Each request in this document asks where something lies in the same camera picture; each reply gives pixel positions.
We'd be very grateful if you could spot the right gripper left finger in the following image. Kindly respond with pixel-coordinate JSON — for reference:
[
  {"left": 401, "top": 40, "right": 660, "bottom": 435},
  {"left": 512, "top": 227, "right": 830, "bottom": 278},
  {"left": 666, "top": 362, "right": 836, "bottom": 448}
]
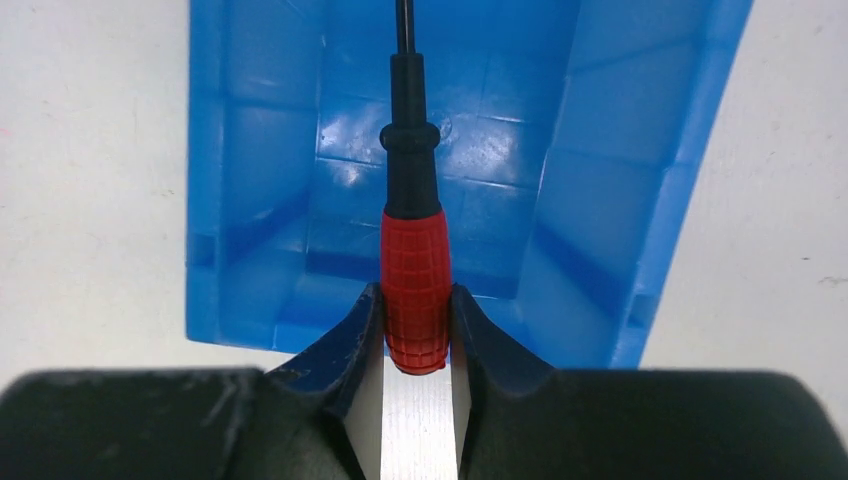
[{"left": 1, "top": 284, "right": 383, "bottom": 479}]

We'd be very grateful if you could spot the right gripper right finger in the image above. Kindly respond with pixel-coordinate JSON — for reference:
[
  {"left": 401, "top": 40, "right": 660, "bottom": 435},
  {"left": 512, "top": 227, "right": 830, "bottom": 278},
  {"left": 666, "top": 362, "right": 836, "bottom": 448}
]
[{"left": 451, "top": 285, "right": 847, "bottom": 479}]

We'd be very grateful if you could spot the red black screwdriver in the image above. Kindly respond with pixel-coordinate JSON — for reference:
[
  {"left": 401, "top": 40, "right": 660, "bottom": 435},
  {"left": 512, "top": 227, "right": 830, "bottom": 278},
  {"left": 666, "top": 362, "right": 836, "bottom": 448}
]
[{"left": 380, "top": 1, "right": 453, "bottom": 375}]

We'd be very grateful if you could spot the blue plastic bin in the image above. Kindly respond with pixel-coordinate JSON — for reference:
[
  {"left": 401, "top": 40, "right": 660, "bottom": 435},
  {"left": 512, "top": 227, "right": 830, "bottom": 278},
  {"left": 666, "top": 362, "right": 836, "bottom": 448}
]
[{"left": 186, "top": 1, "right": 752, "bottom": 368}]

